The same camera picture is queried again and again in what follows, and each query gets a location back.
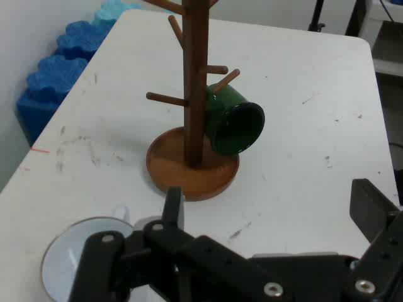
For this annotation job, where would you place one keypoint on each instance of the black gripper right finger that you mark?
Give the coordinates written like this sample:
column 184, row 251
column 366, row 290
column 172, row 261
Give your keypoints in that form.
column 374, row 214

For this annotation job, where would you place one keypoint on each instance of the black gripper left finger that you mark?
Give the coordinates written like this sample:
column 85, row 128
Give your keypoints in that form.
column 176, row 251

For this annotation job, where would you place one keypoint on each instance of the green enamel mug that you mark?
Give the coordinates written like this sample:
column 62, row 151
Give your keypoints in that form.
column 233, row 126

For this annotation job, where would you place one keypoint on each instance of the white enamel mug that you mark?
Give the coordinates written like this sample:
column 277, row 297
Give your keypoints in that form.
column 66, row 251

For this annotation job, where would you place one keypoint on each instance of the brown wooden mug tree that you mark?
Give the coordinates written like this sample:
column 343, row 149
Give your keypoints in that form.
column 195, row 94

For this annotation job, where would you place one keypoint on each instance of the white shelf unit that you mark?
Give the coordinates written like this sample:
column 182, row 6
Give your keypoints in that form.
column 387, row 37

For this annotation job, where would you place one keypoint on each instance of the black tripod stand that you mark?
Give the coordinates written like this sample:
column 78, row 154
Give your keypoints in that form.
column 316, row 15

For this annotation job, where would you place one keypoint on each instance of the dark blue foam puzzle mat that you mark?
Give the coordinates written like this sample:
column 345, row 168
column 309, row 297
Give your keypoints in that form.
column 50, row 85
column 82, row 37

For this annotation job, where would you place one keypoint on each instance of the light blue foam puzzle mat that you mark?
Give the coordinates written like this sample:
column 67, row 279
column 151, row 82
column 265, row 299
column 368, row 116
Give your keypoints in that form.
column 110, row 11

